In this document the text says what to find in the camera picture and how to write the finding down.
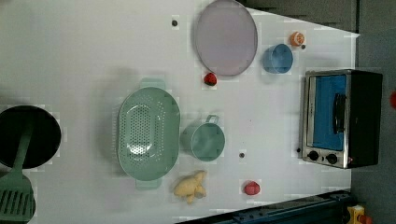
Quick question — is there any lilac round plate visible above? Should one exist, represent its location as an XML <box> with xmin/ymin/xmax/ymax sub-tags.
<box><xmin>194</xmin><ymin>0</ymin><xmax>258</xmax><ymax>76</ymax></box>

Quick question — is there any yellow plush toy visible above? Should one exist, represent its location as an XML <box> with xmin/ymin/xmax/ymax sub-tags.
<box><xmin>173</xmin><ymin>171</ymin><xmax>206</xmax><ymax>204</ymax></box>

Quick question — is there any green colander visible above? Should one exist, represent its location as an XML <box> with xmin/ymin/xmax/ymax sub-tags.
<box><xmin>118</xmin><ymin>77</ymin><xmax>180</xmax><ymax>190</ymax></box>

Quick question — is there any black bowl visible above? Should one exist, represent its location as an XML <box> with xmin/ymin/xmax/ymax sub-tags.
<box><xmin>0</xmin><ymin>105</ymin><xmax>62</xmax><ymax>169</ymax></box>

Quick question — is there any orange toy slice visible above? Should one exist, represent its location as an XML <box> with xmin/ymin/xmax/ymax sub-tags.
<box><xmin>290</xmin><ymin>32</ymin><xmax>305</xmax><ymax>47</ymax></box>

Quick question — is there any green slotted spatula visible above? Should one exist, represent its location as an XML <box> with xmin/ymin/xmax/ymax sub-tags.
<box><xmin>0</xmin><ymin>125</ymin><xmax>34</xmax><ymax>222</ymax></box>

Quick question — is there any pink red toy fruit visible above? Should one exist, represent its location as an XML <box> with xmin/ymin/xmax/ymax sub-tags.
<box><xmin>244</xmin><ymin>181</ymin><xmax>261</xmax><ymax>196</ymax></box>

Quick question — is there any silver black toaster oven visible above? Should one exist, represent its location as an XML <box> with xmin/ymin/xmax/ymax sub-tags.
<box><xmin>301</xmin><ymin>69</ymin><xmax>383</xmax><ymax>169</ymax></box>

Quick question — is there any blue cup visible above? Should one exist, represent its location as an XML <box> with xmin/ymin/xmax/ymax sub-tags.
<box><xmin>262</xmin><ymin>44</ymin><xmax>293</xmax><ymax>74</ymax></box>

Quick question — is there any green measuring cup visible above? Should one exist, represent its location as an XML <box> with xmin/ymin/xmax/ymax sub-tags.
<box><xmin>180</xmin><ymin>115</ymin><xmax>226</xmax><ymax>161</ymax></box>

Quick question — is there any red plush ketchup bottle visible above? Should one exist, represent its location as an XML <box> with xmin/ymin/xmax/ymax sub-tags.
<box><xmin>389</xmin><ymin>91</ymin><xmax>396</xmax><ymax>109</ymax></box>

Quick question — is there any red toy strawberry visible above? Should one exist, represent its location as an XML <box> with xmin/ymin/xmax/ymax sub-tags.
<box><xmin>204</xmin><ymin>73</ymin><xmax>217</xmax><ymax>86</ymax></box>

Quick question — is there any blue metal frame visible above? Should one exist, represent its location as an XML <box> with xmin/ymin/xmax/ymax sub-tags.
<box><xmin>178</xmin><ymin>190</ymin><xmax>357</xmax><ymax>224</ymax></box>

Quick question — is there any yellow orange object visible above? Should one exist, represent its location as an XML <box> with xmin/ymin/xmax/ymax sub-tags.
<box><xmin>347</xmin><ymin>205</ymin><xmax>373</xmax><ymax>224</ymax></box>

